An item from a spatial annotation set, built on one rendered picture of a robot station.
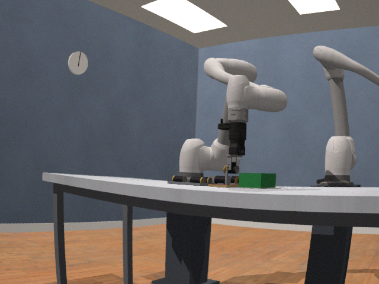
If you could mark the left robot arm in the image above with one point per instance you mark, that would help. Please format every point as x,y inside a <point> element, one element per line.
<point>340,155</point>

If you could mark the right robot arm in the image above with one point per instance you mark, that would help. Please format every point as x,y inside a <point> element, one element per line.
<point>239,76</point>

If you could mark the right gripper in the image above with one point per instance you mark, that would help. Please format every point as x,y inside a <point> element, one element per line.
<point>237,133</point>

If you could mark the green open box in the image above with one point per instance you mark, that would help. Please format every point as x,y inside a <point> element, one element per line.
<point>257,180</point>

